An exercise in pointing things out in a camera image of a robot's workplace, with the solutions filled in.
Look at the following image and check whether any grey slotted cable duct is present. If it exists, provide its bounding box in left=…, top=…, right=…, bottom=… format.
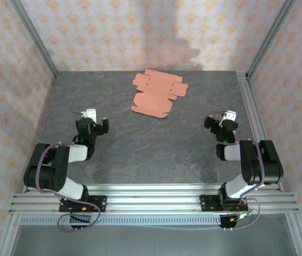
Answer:
left=20, top=214, right=222, bottom=227

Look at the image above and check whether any aluminium table side rail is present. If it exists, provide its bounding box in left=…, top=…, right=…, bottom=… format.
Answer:
left=236, top=71, right=284, bottom=193

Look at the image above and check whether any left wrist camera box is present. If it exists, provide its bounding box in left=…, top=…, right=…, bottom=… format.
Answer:
left=82, top=108, right=97, bottom=120

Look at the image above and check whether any aluminium frame post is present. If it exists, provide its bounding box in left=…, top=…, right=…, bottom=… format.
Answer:
left=8, top=0, right=59, bottom=78
left=246, top=0, right=298, bottom=79

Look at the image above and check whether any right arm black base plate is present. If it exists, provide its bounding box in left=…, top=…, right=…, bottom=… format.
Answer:
left=199, top=194, right=248, bottom=213

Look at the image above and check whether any black electronics bracket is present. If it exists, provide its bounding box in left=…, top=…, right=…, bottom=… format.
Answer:
left=218, top=214, right=238, bottom=231

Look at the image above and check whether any pink cardboard paper box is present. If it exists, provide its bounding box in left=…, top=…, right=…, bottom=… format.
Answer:
left=130, top=68, right=189, bottom=119

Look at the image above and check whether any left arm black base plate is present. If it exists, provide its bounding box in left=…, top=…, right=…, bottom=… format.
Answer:
left=59, top=195, right=108, bottom=213

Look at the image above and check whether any aluminium frame leg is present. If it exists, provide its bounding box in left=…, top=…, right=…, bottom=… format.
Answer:
left=0, top=213, right=21, bottom=256
left=283, top=213, right=302, bottom=256

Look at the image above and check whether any aluminium mounting rail beam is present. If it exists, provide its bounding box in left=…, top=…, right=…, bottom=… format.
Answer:
left=8, top=183, right=300, bottom=214

